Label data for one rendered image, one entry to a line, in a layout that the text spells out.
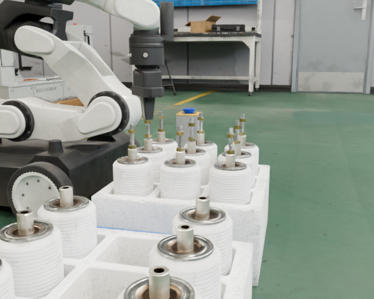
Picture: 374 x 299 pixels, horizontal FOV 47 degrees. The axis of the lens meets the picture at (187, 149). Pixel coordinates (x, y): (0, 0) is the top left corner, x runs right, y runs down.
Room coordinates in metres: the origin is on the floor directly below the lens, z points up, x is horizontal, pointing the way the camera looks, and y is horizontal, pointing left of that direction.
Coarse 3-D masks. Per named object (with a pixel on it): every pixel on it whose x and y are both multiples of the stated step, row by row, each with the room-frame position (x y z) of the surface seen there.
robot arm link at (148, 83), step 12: (132, 48) 1.08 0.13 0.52; (144, 48) 1.07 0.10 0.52; (156, 48) 1.08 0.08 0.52; (132, 60) 1.09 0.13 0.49; (144, 60) 1.07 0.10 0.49; (156, 60) 1.08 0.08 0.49; (144, 72) 1.07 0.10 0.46; (156, 72) 1.08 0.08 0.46; (144, 84) 1.07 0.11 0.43; (156, 84) 1.08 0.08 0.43; (144, 96) 1.06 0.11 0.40; (156, 96) 1.06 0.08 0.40
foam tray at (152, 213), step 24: (264, 168) 1.19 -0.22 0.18; (264, 192) 0.98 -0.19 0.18; (96, 216) 0.94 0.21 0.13; (120, 216) 0.93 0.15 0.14; (144, 216) 0.91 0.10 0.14; (168, 216) 0.90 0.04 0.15; (240, 216) 0.86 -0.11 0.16; (264, 216) 1.02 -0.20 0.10; (240, 240) 0.86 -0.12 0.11; (264, 240) 1.08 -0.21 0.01
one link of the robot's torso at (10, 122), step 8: (0, 104) 1.53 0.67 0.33; (0, 112) 1.41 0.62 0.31; (8, 112) 1.40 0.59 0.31; (16, 112) 1.40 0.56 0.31; (0, 120) 1.41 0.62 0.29; (8, 120) 1.40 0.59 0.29; (16, 120) 1.39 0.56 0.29; (24, 120) 1.40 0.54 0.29; (0, 128) 1.41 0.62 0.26; (8, 128) 1.40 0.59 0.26; (16, 128) 1.39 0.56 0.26; (24, 128) 1.40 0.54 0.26; (0, 136) 1.42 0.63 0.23; (8, 136) 1.41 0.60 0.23; (16, 136) 1.40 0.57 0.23
